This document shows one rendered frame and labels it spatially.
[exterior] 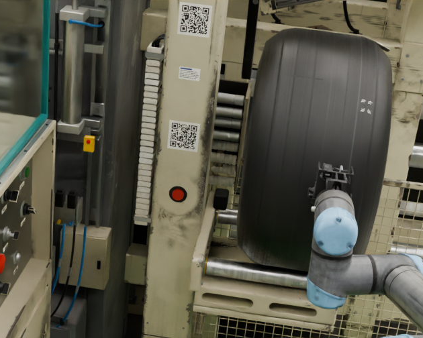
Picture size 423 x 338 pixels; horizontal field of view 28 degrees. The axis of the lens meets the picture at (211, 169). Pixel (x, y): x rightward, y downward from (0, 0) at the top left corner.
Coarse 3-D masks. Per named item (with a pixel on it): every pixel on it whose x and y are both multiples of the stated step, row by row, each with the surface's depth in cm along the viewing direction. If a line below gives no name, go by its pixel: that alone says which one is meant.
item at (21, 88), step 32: (0, 0) 152; (32, 0) 172; (0, 32) 155; (32, 32) 175; (0, 64) 157; (32, 64) 178; (0, 96) 160; (32, 96) 181; (0, 128) 163; (32, 128) 184; (0, 160) 165
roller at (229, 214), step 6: (222, 210) 237; (228, 210) 237; (234, 210) 237; (222, 216) 236; (228, 216) 236; (234, 216) 236; (216, 222) 238; (222, 222) 237; (228, 222) 237; (234, 222) 236
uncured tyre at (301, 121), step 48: (288, 48) 193; (336, 48) 194; (288, 96) 185; (336, 96) 185; (384, 96) 187; (288, 144) 183; (336, 144) 182; (384, 144) 185; (240, 192) 195; (288, 192) 185; (240, 240) 202; (288, 240) 192
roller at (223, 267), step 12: (216, 264) 211; (228, 264) 211; (240, 264) 211; (252, 264) 211; (228, 276) 211; (240, 276) 211; (252, 276) 210; (264, 276) 210; (276, 276) 210; (288, 276) 210; (300, 276) 209
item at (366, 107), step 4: (360, 100) 184; (364, 100) 184; (368, 100) 184; (372, 100) 185; (360, 104) 184; (364, 104) 184; (368, 104) 184; (372, 104) 184; (360, 108) 183; (364, 108) 184; (368, 108) 184; (372, 108) 184; (360, 112) 183; (364, 112) 183; (368, 112) 183; (372, 112) 184; (372, 116) 183
